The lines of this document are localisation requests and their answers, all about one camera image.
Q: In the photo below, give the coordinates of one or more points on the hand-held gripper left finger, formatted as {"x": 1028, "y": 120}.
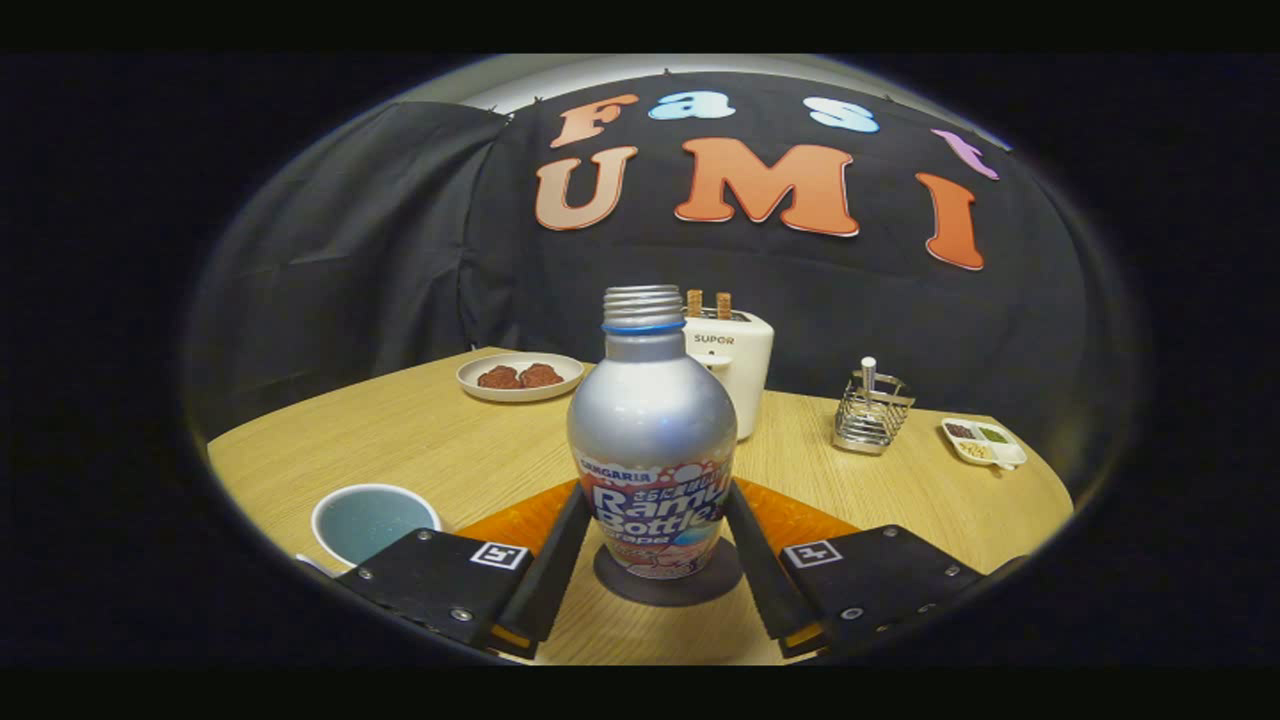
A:
{"x": 555, "y": 580}

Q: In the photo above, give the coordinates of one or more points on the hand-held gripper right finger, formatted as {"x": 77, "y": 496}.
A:
{"x": 765, "y": 580}

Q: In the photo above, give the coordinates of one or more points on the dark brown round coaster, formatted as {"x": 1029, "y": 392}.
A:
{"x": 665, "y": 592}

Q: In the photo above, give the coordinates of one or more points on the silver juice bottle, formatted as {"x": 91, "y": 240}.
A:
{"x": 650, "y": 420}

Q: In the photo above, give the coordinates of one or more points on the white cup with blue inside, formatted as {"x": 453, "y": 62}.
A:
{"x": 365, "y": 520}

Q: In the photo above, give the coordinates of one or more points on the small cream plate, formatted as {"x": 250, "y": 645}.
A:
{"x": 520, "y": 394}

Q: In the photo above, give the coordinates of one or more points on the wooden table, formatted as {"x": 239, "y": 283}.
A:
{"x": 420, "y": 440}

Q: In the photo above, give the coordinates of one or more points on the reddish brown cookie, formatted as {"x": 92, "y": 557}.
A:
{"x": 542, "y": 376}
{"x": 499, "y": 378}

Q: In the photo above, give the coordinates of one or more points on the cream toaster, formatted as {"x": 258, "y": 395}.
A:
{"x": 745, "y": 375}

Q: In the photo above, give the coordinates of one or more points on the white-tipped utensil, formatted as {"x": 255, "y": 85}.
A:
{"x": 869, "y": 372}

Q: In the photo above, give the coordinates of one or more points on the white divided seasoning dish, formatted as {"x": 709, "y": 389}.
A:
{"x": 985, "y": 452}

